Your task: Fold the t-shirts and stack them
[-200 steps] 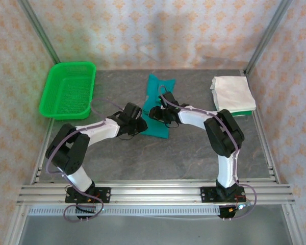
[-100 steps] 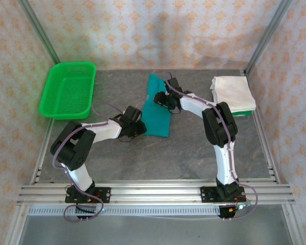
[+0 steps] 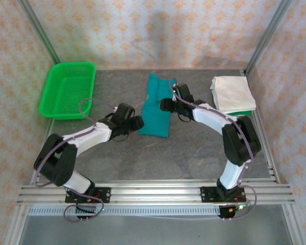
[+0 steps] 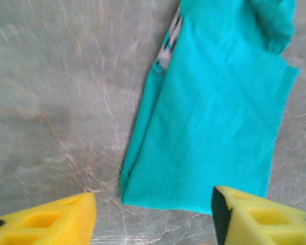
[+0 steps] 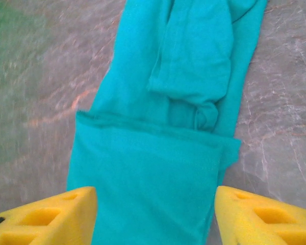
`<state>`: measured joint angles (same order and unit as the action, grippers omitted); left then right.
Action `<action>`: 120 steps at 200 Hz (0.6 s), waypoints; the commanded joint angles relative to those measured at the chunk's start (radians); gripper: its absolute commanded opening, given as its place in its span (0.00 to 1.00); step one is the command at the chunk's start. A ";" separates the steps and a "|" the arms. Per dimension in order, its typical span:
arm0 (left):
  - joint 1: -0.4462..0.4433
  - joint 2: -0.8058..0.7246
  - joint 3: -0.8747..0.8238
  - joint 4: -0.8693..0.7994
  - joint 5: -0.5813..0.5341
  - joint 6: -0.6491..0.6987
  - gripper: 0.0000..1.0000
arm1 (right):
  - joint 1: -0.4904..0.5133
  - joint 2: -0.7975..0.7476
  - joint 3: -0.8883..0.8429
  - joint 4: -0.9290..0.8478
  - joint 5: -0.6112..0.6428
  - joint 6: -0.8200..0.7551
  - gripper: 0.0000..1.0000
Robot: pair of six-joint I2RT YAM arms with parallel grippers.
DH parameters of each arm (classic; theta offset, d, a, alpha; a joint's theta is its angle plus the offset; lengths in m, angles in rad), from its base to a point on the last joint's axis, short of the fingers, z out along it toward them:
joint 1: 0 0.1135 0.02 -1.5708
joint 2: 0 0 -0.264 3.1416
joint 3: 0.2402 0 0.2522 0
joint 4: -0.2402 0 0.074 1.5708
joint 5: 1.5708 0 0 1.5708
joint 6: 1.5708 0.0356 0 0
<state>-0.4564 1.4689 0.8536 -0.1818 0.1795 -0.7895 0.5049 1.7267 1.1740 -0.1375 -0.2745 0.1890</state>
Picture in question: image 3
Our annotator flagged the teal t-shirt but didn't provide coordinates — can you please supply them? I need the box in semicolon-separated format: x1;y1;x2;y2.
138;73;178;139

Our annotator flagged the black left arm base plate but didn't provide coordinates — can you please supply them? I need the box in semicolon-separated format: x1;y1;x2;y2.
65;187;111;204

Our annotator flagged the folded green t-shirt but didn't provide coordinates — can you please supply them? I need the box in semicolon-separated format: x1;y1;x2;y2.
229;110;253;118

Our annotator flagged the aluminium mounting rail beam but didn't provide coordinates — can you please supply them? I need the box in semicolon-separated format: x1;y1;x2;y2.
16;182;296;205

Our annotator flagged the green plastic mesh basket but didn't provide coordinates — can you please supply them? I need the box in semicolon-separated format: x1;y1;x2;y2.
38;61;97;121

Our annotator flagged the slotted grey cable duct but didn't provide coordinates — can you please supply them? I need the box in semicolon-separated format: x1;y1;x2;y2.
28;206;221;216

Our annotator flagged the folded white t-shirt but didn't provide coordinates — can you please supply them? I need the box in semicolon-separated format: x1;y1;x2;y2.
210;76;257;114

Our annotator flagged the small circuit board with LED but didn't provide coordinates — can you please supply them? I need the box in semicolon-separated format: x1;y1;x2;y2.
234;201;253;211

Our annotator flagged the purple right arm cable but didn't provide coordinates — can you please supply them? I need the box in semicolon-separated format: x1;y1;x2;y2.
170;79;258;221

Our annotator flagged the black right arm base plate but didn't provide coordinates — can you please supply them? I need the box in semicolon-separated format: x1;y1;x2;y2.
200;186;245;204

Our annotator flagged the aluminium frame post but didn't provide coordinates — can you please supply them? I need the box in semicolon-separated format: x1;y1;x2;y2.
17;0;62;66
244;0;294;75

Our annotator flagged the aluminium table side rail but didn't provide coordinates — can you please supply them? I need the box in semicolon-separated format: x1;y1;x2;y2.
30;118;57;185
244;71;281;185

